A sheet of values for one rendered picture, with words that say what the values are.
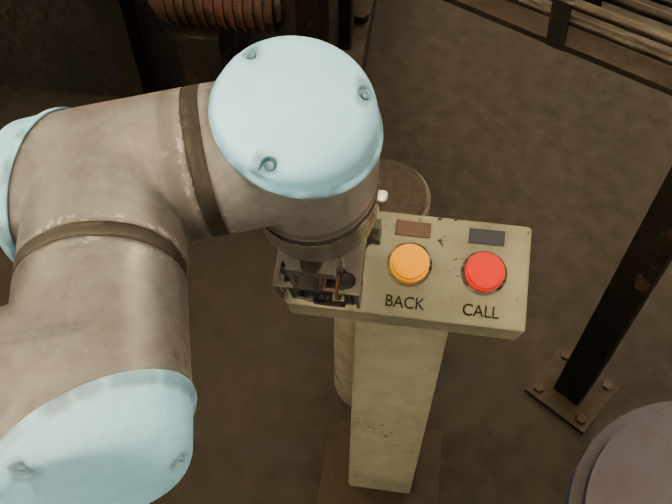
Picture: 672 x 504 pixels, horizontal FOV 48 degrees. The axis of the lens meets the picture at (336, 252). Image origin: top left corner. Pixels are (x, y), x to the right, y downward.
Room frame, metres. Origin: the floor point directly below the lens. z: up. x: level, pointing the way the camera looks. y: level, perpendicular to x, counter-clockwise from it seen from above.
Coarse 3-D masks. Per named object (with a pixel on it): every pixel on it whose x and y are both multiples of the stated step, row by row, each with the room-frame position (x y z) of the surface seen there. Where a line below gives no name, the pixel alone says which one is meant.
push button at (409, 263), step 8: (400, 248) 0.45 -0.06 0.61; (408, 248) 0.45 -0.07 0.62; (416, 248) 0.45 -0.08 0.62; (392, 256) 0.44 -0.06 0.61; (400, 256) 0.44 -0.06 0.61; (408, 256) 0.44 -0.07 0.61; (416, 256) 0.44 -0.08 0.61; (424, 256) 0.44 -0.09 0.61; (392, 264) 0.43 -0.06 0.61; (400, 264) 0.43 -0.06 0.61; (408, 264) 0.43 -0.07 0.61; (416, 264) 0.43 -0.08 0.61; (424, 264) 0.43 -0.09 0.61; (392, 272) 0.43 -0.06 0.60; (400, 272) 0.42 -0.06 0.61; (408, 272) 0.42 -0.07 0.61; (416, 272) 0.42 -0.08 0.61; (424, 272) 0.42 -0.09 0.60; (400, 280) 0.42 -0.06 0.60; (408, 280) 0.42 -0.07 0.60; (416, 280) 0.42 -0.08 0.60
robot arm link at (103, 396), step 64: (64, 256) 0.21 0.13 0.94; (128, 256) 0.21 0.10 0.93; (0, 320) 0.18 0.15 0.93; (64, 320) 0.17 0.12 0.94; (128, 320) 0.18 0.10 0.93; (0, 384) 0.14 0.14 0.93; (64, 384) 0.14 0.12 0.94; (128, 384) 0.15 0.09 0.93; (192, 384) 0.16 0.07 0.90; (0, 448) 0.12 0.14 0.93; (64, 448) 0.12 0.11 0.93; (128, 448) 0.12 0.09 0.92; (192, 448) 0.13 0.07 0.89
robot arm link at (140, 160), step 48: (144, 96) 0.32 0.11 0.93; (192, 96) 0.32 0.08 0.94; (0, 144) 0.29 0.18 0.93; (48, 144) 0.29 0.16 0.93; (96, 144) 0.28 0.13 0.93; (144, 144) 0.29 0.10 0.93; (192, 144) 0.29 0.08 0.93; (0, 192) 0.26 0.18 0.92; (48, 192) 0.25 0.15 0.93; (96, 192) 0.25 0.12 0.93; (144, 192) 0.26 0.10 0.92; (192, 192) 0.27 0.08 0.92; (0, 240) 0.25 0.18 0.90; (192, 240) 0.27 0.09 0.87
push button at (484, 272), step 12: (480, 252) 0.44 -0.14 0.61; (468, 264) 0.43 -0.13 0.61; (480, 264) 0.43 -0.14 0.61; (492, 264) 0.43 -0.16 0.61; (468, 276) 0.42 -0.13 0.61; (480, 276) 0.42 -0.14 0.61; (492, 276) 0.42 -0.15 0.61; (504, 276) 0.42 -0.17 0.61; (480, 288) 0.41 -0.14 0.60; (492, 288) 0.41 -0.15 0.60
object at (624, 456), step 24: (648, 408) 0.36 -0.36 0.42; (600, 432) 0.33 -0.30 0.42; (624, 432) 0.33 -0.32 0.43; (648, 432) 0.33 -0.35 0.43; (600, 456) 0.30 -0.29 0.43; (624, 456) 0.30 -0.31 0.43; (648, 456) 0.30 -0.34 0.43; (576, 480) 0.28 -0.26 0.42; (600, 480) 0.27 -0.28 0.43; (624, 480) 0.27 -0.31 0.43; (648, 480) 0.27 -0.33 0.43
